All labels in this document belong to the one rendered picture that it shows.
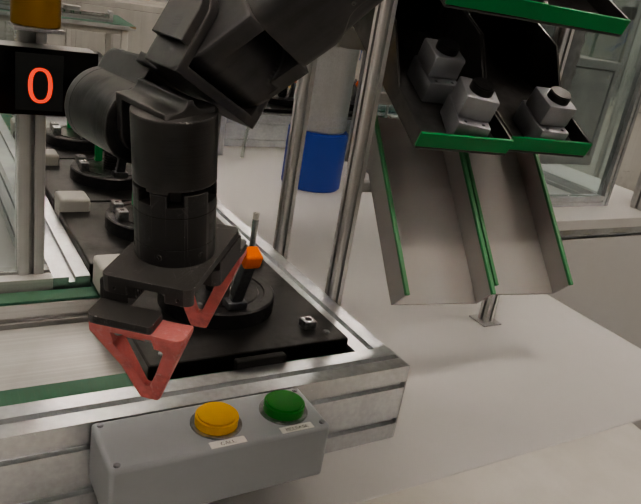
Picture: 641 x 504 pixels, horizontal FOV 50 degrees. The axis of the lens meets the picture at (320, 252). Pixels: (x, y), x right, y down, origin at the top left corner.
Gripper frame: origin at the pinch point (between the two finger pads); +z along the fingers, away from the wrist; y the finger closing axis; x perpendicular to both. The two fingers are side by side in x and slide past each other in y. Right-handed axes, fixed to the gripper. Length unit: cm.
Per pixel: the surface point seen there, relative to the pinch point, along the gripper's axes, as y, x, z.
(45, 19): -25.3, -24.9, -18.3
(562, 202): -156, 55, 42
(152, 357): -11.4, -7.5, 10.8
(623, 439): -35, 48, 27
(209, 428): -2.9, 1.8, 10.2
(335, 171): -121, -8, 31
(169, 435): -1.6, -1.4, 10.7
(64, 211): -44, -36, 14
